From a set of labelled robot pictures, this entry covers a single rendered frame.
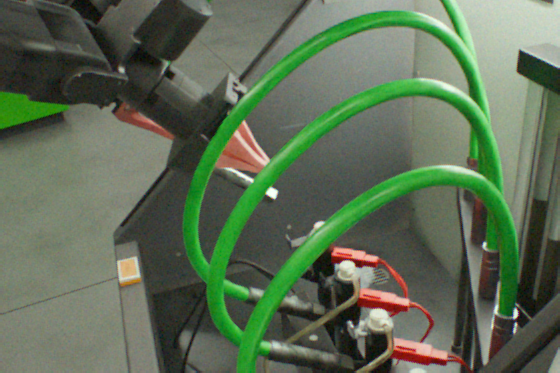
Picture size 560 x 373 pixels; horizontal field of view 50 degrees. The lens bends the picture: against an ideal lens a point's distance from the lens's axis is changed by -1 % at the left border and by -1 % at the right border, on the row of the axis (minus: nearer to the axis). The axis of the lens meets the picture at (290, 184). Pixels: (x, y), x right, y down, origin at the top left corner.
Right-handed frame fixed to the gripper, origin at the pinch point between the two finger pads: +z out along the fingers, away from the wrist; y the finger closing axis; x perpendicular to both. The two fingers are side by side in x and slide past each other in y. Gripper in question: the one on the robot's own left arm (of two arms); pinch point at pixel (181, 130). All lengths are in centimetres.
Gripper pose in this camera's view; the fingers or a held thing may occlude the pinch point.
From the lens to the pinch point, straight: 75.4
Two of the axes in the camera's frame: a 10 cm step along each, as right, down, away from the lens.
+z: 6.9, 7.3, -0.3
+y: 3.7, -3.1, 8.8
